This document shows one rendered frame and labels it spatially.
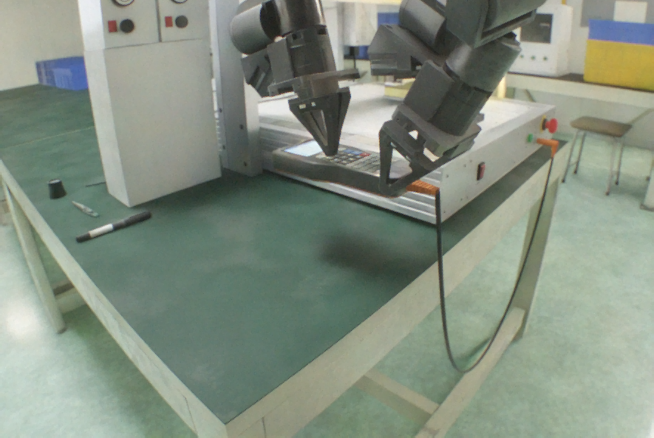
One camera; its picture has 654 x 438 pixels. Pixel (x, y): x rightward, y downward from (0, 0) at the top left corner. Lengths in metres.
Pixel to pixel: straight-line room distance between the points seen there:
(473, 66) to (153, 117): 0.60
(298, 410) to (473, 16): 0.40
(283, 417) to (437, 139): 0.31
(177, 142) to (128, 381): 0.95
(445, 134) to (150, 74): 0.57
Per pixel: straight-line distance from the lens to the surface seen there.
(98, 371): 1.65
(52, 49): 7.89
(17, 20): 7.81
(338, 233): 0.66
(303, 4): 0.50
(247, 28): 0.55
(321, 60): 0.50
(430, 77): 0.42
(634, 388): 1.67
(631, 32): 3.23
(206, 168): 0.91
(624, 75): 3.24
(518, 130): 0.97
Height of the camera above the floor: 1.06
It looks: 22 degrees down
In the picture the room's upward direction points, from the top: 1 degrees counter-clockwise
